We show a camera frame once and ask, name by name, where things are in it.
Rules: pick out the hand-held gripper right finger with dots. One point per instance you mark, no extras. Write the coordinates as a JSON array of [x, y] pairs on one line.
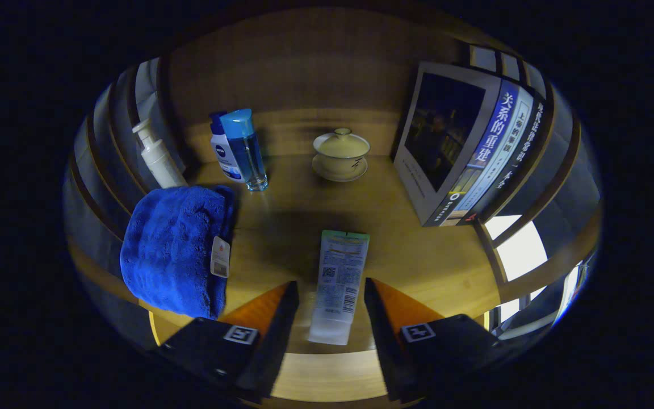
[[384, 341]]

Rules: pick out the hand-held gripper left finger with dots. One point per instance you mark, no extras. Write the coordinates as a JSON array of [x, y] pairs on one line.
[[273, 346]]

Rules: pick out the white squeeze tube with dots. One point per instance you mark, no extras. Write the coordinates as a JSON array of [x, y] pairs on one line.
[[338, 278]]

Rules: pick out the wooden countertop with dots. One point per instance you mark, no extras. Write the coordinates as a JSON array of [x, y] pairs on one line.
[[418, 255]]

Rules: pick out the wooden cabinet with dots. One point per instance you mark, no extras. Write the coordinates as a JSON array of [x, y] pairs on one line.
[[304, 68]]

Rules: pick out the blue towel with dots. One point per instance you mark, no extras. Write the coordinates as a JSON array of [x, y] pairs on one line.
[[174, 244]]

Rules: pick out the beige saucer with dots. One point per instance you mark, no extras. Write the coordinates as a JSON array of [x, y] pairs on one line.
[[327, 174]]

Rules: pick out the beige lidded teacup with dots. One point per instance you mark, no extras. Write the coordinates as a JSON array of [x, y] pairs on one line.
[[341, 150]]

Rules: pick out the white bottle with blue cap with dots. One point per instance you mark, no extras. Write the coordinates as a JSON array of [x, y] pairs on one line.
[[225, 156]]

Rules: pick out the clear blue bottle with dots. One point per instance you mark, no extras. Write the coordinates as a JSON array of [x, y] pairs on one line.
[[244, 147]]

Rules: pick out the white pump bottle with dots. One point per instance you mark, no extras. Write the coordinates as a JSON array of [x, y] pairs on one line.
[[159, 162]]

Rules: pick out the blue spine book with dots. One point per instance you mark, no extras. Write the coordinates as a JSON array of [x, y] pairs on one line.
[[440, 130]]

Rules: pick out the black spine book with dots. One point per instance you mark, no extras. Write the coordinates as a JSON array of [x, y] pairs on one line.
[[523, 165]]

